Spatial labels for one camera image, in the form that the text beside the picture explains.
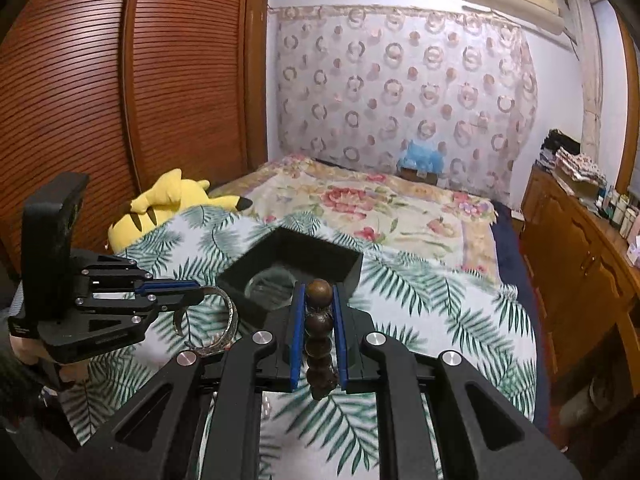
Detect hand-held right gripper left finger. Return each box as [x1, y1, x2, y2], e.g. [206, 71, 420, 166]
[65, 280, 307, 480]

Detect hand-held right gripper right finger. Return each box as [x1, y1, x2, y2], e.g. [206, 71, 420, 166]
[331, 282, 583, 480]

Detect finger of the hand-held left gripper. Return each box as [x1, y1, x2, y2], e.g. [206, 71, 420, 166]
[73, 290, 207, 325]
[75, 259, 202, 297]

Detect brown wooden bead bracelet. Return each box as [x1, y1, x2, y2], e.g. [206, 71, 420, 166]
[303, 280, 337, 402]

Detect silver bangle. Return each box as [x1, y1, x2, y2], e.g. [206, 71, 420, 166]
[172, 284, 239, 359]

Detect black jewelry box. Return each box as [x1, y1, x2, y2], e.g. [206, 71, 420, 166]
[216, 226, 364, 329]

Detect person's left hand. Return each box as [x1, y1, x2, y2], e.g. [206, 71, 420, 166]
[9, 332, 61, 367]

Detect translucent bangle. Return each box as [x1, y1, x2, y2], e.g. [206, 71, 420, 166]
[243, 266, 297, 306]

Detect yellow plush toy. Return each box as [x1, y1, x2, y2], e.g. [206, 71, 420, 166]
[107, 170, 253, 253]

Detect floral blanket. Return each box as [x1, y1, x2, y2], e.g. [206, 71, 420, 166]
[210, 155, 501, 281]

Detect wooden slatted wardrobe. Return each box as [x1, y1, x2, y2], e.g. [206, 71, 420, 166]
[0, 0, 271, 271]

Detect small cardboard box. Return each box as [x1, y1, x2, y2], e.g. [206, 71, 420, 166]
[397, 165, 441, 185]

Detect dark blue bed sheet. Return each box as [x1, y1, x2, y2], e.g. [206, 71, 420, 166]
[490, 199, 551, 426]

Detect blue plush toy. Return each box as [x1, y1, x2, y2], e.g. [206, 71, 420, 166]
[397, 139, 447, 176]

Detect wooden cabinet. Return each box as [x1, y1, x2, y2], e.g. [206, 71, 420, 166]
[520, 165, 640, 441]

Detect circle-patterned curtain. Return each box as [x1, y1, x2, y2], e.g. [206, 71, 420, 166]
[272, 5, 538, 206]

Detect dark folded clothes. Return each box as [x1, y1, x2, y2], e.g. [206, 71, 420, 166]
[539, 129, 582, 162]

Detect stack of folded cloths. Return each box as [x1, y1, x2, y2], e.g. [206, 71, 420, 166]
[551, 147, 608, 184]

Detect group of bottles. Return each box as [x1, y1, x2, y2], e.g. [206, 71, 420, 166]
[596, 185, 640, 241]

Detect tied white curtain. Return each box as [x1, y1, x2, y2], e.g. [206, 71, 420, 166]
[566, 0, 604, 158]

